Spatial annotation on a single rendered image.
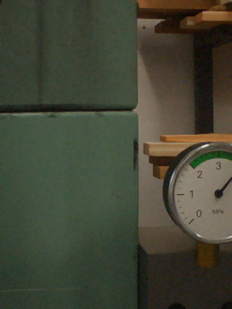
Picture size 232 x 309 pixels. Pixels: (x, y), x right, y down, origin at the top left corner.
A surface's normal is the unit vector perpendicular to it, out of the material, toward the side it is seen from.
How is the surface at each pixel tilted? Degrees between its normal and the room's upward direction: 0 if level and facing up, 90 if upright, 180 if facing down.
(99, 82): 90
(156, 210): 90
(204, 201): 90
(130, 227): 90
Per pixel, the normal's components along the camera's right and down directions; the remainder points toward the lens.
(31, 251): 0.11, 0.05
